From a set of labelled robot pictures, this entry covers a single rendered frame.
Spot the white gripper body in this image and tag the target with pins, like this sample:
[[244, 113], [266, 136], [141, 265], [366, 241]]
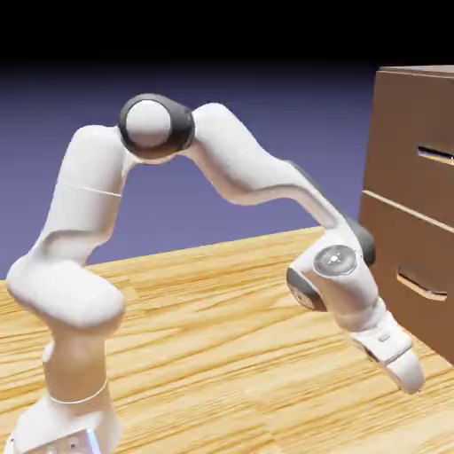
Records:
[[408, 372]]

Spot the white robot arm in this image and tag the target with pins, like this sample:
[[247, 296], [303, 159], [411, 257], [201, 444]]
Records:
[[85, 198]]

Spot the brown wooden cabinet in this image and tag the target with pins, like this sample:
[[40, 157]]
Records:
[[400, 117]]

